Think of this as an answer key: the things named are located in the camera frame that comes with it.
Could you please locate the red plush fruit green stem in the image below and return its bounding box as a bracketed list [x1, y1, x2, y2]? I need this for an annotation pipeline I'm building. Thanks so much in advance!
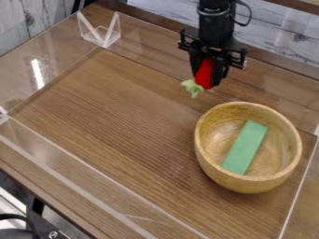
[180, 59, 214, 98]

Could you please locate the clear acrylic corner bracket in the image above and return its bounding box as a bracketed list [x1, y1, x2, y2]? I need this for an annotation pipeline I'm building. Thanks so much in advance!
[75, 12, 121, 49]

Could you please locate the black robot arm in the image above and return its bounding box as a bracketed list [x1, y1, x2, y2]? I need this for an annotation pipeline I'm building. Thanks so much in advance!
[178, 0, 252, 90]

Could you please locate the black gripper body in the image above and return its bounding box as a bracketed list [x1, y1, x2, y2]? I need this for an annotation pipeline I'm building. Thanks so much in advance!
[178, 28, 248, 69]

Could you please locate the wooden bowl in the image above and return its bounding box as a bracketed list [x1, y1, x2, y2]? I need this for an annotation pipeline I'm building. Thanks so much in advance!
[194, 102, 302, 194]

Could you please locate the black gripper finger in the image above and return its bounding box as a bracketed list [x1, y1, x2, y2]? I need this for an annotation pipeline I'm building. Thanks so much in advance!
[189, 41, 204, 74]
[212, 57, 229, 87]

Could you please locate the black metal table frame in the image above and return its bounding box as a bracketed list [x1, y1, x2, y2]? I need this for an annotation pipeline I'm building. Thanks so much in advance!
[0, 199, 71, 239]

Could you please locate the green rectangular block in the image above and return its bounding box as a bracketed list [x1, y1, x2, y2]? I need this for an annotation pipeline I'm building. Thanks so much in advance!
[220, 120, 268, 175]

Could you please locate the clear acrylic tray wall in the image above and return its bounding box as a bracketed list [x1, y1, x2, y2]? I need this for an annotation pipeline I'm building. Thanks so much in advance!
[0, 107, 209, 239]

